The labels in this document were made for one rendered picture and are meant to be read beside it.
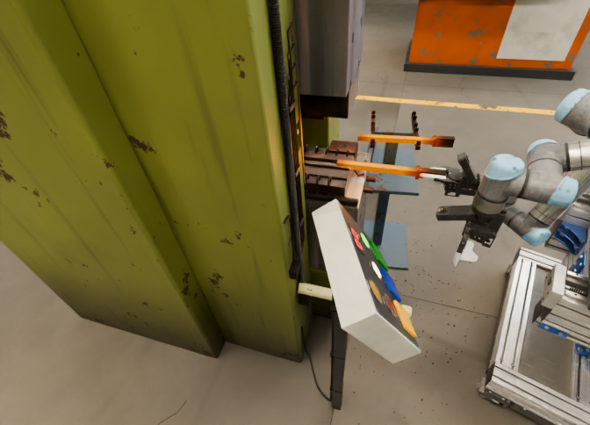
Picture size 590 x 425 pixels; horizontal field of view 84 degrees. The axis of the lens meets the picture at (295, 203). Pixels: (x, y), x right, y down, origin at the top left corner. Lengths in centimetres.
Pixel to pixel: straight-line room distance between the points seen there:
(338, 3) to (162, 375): 187
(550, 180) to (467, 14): 392
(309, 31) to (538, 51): 424
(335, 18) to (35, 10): 65
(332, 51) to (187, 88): 39
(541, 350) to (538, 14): 375
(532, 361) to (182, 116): 176
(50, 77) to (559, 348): 214
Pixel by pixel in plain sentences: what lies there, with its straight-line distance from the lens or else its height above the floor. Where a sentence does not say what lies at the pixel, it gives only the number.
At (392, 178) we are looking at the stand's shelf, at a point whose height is 66.
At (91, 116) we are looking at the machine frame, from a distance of 99.
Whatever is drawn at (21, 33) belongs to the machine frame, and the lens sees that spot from 94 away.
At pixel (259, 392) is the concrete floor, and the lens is 191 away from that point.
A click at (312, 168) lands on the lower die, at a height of 99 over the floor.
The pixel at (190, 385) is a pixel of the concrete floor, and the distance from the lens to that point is 201.
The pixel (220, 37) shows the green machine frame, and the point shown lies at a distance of 75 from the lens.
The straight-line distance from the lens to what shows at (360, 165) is 133.
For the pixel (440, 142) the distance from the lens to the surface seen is 170.
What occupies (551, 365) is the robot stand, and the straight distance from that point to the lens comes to 198.
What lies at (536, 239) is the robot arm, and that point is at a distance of 138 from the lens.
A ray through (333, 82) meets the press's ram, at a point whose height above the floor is 141.
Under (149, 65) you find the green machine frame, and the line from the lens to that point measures 88.
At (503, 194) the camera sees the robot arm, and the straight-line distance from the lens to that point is 98.
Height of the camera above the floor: 180
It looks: 43 degrees down
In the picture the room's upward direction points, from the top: 6 degrees counter-clockwise
